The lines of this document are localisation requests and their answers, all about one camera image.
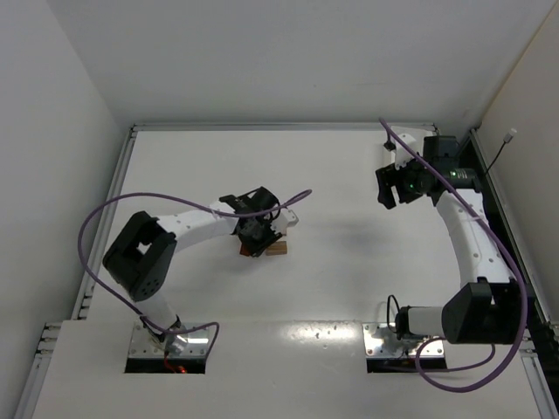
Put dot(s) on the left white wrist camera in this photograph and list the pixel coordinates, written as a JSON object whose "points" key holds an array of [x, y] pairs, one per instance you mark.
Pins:
{"points": [[285, 220]]}

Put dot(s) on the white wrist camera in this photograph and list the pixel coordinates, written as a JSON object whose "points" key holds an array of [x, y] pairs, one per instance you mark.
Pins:
{"points": [[395, 154], [285, 220]]}

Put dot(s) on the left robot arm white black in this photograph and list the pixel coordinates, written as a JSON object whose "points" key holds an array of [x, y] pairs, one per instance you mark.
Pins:
{"points": [[140, 256]]}

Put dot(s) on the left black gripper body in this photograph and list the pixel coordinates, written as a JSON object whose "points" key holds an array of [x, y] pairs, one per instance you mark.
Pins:
{"points": [[258, 236]]}

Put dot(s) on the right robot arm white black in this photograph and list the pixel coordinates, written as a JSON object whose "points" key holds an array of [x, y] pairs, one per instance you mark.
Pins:
{"points": [[487, 308]]}

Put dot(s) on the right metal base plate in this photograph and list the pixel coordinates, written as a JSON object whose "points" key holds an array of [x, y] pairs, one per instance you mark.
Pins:
{"points": [[382, 344]]}

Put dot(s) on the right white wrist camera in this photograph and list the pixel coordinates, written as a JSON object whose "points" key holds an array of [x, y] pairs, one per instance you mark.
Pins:
{"points": [[395, 154]]}

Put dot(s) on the black wall cable white plug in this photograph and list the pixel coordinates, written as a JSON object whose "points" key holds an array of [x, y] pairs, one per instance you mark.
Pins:
{"points": [[471, 157]]}

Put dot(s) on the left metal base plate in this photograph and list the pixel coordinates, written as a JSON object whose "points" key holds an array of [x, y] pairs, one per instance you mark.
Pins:
{"points": [[143, 345]]}

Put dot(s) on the red small wood block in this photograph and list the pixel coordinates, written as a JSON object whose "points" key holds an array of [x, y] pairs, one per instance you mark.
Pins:
{"points": [[244, 251]]}

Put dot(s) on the aluminium table frame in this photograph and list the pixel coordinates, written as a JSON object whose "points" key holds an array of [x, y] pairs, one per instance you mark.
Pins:
{"points": [[290, 342]]}

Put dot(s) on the metal base plate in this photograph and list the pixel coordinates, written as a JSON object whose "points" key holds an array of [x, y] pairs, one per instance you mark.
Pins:
{"points": [[382, 344], [143, 345]]}

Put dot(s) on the light wood cylinder block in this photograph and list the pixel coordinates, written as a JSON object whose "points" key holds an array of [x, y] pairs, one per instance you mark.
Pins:
{"points": [[279, 248]]}

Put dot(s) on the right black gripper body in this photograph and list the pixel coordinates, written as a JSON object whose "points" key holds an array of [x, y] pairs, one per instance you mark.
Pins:
{"points": [[390, 183]]}

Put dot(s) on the white perforated box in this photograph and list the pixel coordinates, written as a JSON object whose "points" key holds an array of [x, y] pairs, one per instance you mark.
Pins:
{"points": [[415, 131]]}

